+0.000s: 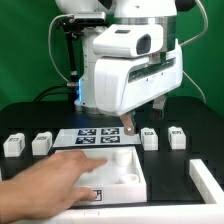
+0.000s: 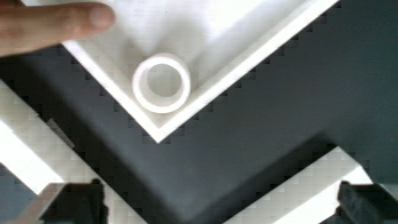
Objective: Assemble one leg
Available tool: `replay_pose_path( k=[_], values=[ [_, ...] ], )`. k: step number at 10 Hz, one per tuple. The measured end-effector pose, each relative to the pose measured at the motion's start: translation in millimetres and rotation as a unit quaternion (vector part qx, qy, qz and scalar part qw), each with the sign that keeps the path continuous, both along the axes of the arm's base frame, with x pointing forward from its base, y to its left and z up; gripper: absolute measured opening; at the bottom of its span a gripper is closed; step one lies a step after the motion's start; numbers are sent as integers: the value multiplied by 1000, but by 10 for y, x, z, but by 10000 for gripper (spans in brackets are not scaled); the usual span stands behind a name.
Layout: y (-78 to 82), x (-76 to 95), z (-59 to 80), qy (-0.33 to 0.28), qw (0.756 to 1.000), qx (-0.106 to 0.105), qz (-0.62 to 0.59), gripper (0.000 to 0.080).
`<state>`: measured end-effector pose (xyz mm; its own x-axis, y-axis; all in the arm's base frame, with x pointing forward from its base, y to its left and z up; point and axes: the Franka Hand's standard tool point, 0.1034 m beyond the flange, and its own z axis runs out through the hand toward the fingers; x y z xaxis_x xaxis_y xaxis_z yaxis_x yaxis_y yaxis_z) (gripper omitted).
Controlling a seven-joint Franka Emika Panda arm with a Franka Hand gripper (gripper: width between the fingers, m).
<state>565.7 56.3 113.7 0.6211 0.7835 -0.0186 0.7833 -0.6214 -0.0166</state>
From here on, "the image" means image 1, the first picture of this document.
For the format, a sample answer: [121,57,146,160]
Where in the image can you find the white sheet with fiducial markers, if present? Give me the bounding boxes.
[53,127,141,148]

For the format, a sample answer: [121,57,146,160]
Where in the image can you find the white U-shaped obstacle fence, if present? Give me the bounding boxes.
[0,159,224,224]

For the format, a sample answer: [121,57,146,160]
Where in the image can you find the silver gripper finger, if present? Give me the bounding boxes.
[152,95,167,120]
[120,112,135,136]

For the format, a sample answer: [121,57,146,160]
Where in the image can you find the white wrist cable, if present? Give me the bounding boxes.
[178,0,209,104]

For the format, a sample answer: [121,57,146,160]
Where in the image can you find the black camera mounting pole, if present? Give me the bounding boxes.
[57,17,84,83]

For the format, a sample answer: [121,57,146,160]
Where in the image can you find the white camera cable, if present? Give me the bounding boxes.
[47,13,75,84]

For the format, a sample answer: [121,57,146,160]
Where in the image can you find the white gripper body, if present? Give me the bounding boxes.
[93,24,182,116]

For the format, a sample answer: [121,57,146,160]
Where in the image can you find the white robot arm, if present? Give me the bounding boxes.
[55,0,196,135]

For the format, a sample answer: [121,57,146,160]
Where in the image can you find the bare human forearm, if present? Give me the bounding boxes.
[0,179,14,224]

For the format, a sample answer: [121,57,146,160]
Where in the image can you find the white square tabletop tray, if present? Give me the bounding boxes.
[51,145,148,207]

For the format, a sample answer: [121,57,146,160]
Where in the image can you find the bare human hand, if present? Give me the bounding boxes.
[7,151,107,224]

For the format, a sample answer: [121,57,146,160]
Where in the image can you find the grey camera on mount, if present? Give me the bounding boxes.
[74,12,106,24]

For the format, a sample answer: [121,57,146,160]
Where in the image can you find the black base cables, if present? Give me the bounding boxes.
[32,83,78,103]

